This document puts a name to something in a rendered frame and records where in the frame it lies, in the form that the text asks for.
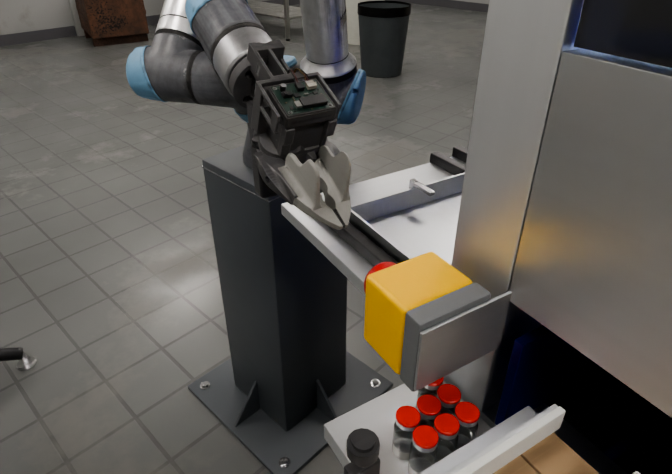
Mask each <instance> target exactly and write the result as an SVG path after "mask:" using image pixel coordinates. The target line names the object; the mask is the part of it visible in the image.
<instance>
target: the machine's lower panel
mask: <svg viewBox="0 0 672 474"><path fill-rule="evenodd" d="M547 408H549V406H548V405H547V404H546V403H544V404H542V405H540V406H539V407H537V408H536V409H534V411H535V412H537V413H538V414H539V413H541V412H542V411H544V410H545V409H547ZM497 411H498V408H497V407H496V406H495V405H492V406H490V407H488V408H487V409H485V410H483V411H482V412H481V418H482V419H483V420H484V421H485V422H486V423H487V424H488V425H489V426H490V427H491V428H493V427H495V426H496V424H495V419H496V415H497ZM554 433H555V434H556V435H557V436H558V437H559V438H560V439H561V440H563V441H564V442H565V443H566V444H567V445H568V446H569V447H570V448H571V449H573V450H574V451H575V452H576V453H577V454H578V455H579V456H580V457H582V458H583V459H584V460H585V461H586V462H587V463H588V464H589V465H590V466H592V467H593V468H594V469H595V470H596V471H597V472H598V473H599V474H627V473H626V472H625V471H624V470H623V469H622V468H620V467H619V466H618V465H617V464H616V463H615V462H613V461H612V460H611V459H610V458H609V457H608V456H606V455H605V454H604V453H603V452H602V451H600V450H599V449H598V448H597V447H596V446H595V445H593V444H592V443H591V442H590V441H589V440H588V439H586V438H585V437H584V436H583V435H582V434H581V433H579V432H578V431H577V430H576V429H575V428H574V427H572V426H571V425H570V424H569V423H568V422H567V421H565V420H564V419H563V421H562V424H561V427H560V428H559V429H558V430H556V431H555V432H554Z"/></svg>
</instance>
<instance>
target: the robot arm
mask: <svg viewBox="0 0 672 474"><path fill-rule="evenodd" d="M300 7H301V15H302V24H303V33H304V41H305V50H306V56H305V57H304V58H303V59H302V60H301V62H300V65H296V64H297V61H296V58H295V57H294V56H290V55H284V50H285V46H284V45H283V44H282V42H281V41H280V40H273V41H272V39H271V38H270V36H269V34H268V33H267V31H266V30H265V28H264V27H263V26H262V24H261V23H260V21H259V20H258V18H257V17H256V15H255V14H254V12H253V11H252V9H251V8H250V6H249V5H248V2H247V0H164V4H163V7H162V11H161V14H160V17H159V21H158V24H157V28H156V31H155V35H154V38H153V41H152V45H151V46H148V45H146V46H144V47H137V48H135V49H134V50H133V52H132V53H130V54H129V56H128V59H127V63H126V75H127V80H128V83H129V85H130V87H131V88H132V90H133V91H134V92H135V93H136V94H137V95H138V96H140V97H143V98H148V99H151V100H157V101H162V102H181V103H192V104H201V105H207V106H218V107H229V108H234V111H235V113H236V114H237V115H239V117H240V118H241V119H242V120H244V121H245V122H247V125H248V131H247V135H246V140H245V146H244V148H243V162H244V164H245V165H246V166H247V167H249V168H251V169H253V176H254V186H255V192H256V193H257V194H258V195H259V196H260V197H261V198H269V197H273V196H278V195H279V196H280V197H282V198H283V199H284V200H285V201H287V202H288V203H289V204H290V205H294V206H295V207H297V208H298V209H299V210H301V211H302V212H304V213H305V214H307V215H309V216H310V217H312V218H314V219H316V220H318V221H320V222H322V223H324V224H326V225H328V226H330V227H332V228H334V229H336V230H341V229H344V228H347V227H348V224H349V219H350V215H351V201H350V194H349V183H350V176H351V169H352V166H351V161H350V158H349V156H348V155H347V153H345V152H343V151H342V152H340V151H339V149H338V148H337V146H336V145H335V144H333V143H331V142H329V141H328V139H327V136H331V135H334V131H335V128H336V125H337V124H347V125H349V124H352V123H354V122H355V121H356V119H357V117H358V115H359V113H360V110H361V106H362V102H363V98H364V93H365V86H366V72H365V71H364V70H362V69H357V63H356V58H355V56H354V55H353V54H351V53H350V52H349V51H348V35H347V15H346V0H300ZM320 189H321V190H322V192H323V194H324V197H325V202H324V201H323V198H322V195H321V194H320ZM325 203H326V204H327V205H328V206H329V207H328V206H327V205H326V204H325Z"/></svg>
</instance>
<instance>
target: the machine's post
mask: <svg viewBox="0 0 672 474"><path fill-rule="evenodd" d="M583 3H584V0H489V6H488V13H487V20H486V27H485V34H484V41H483V48H482V55H481V62H480V69H479V76H478V83H477V90H476V97H475V104H474V111H473V118H472V125H471V132H470V139H469V146H468V153H467V160H466V167H465V174H464V181H463V188H462V195H461V202H460V209H459V216H458V223H457V230H456V237H455V243H454V250H453V257H452V264H451V265H452V266H453V267H454V268H456V269H457V270H458V271H460V272H461V273H462V274H464V275H465V276H467V277H468V278H469V279H470V280H471V281H472V283H478V284H479V285H481V286H482V287H484V288H485V289H486V290H488V291H489V292H490V294H491V297H490V300H491V299H493V298H495V297H497V296H499V295H501V294H504V293H506V292H508V291H509V289H510V285H511V280H512V276H513V271H514V267H515V262H516V258H517V253H518V249H519V244H520V240H521V235H522V231H523V226H524V222H525V217H526V213H527V208H528V204H529V199H530V195H531V190H532V186H533V181H534V177H535V172H536V168H537V163H538V159H539V154H540V150H541V145H542V141H543V136H544V132H545V127H546V123H547V118H548V114H549V109H550V105H551V100H552V96H553V91H554V87H555V82H556V78H557V74H558V69H559V65H560V60H561V56H562V52H563V51H569V50H574V49H580V48H577V47H574V42H575V38H576V33H577V29H578V25H579V20H580V16H581V12H582V8H583ZM540 325H541V323H539V322H538V321H536V320H535V319H534V318H532V317H531V316H530V315H528V314H527V313H525V312H524V311H523V310H521V309H520V308H518V307H517V306H516V305H514V304H513V303H512V302H510V305H509V309H508V313H507V318H506V322H505V327H504V331H503V335H502V340H501V344H500V347H499V348H497V349H495V350H494V351H492V352H490V353H488V354H486V355H484V356H482V357H480V358H478V359H476V360H475V361H473V362H471V363H469V364H467V365H465V366H463V367H461V368H459V369H457V370H456V371H454V372H452V373H450V374H448V375H446V376H444V380H443V381H444V382H445V383H446V384H451V385H454V386H456V387H457V388H458V389H459V390H460V392H461V398H462V399H463V400H464V401H465V402H470V403H472V404H474V405H475V406H477V408H478V409H479V411H480V417H481V412H482V411H483V410H485V409H487V408H488V407H490V406H492V405H493V404H494V403H496V402H498V401H499V400H500V399H501V395H502V391H503V387H504V383H505V379H506V374H507V370H508V366H509V362H510V358H511V354H512V350H513V346H514V342H515V339H517V338H519V337H521V336H523V335H525V334H527V333H528V332H530V331H532V330H534V329H536V328H538V327H540Z"/></svg>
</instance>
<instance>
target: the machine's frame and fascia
mask: <svg viewBox="0 0 672 474"><path fill-rule="evenodd" d="M509 291H511V292H512V296H511V300H510V302H512V303H513V304H514V305H516V306H517V307H518V308H520V309H521V310H523V311H524V312H525V313H527V314H528V315H530V316H531V317H532V318H534V319H535V320H536V321H538V322H539V323H541V324H542V325H543V326H545V327H546V328H548V329H549V330H550V331H552V332H553V333H554V334H556V335H557V336H559V337H560V338H561V339H563V340H564V341H566V342H567V343H568V344H570V345H571V346H572V347H574V348H575V349H577V350H578V351H579V352H581V353H582V354H584V355H585V356H586V357H588V358H589V359H591V360H592V361H593V362H595V363H596V364H597V365H599V366H600V367H602V368H603V369H604V370H606V371H607V372H609V373H610V374H611V375H613V376H614V377H615V378H617V379H618V380H620V381H621V382H622V383H624V384H625V385H627V386H628V387H629V388H631V389H632V390H633V391H635V392H636V393H638V394H639V395H640V396H642V397H643V398H645V399H646V400H647V401H649V402H650V403H651V404H653V405H654V406H656V407H657V408H658V409H660V410H661V411H663V412H664V413H665V414H667V415H668V416H669V417H671V418H672V68H669V67H664V66H660V65H655V64H650V63H646V62H641V61H637V60H632V59H627V58H623V57H618V56H614V55H609V54H605V53H600V52H595V51H591V50H586V49H582V48H580V49H574V50H569V51H563V52H562V56H561V60H560V65H559V69H558V74H557V78H556V82H555V87H554V91H553V96H552V100H551V105H550V109H549V114H548V118H547V123H546V127H545V132H544V136H543V141H542V145H541V150H540V154H539V159H538V163H537V168H536V172H535V177H534V181H533V186H532V190H531V195H530V199H529V204H528V208H527V213H526V217H525V222H524V226H523V231H522V235H521V240H520V244H519V249H518V253H517V258H516V262H515V267H514V271H513V276H512V280H511V285H510V289H509Z"/></svg>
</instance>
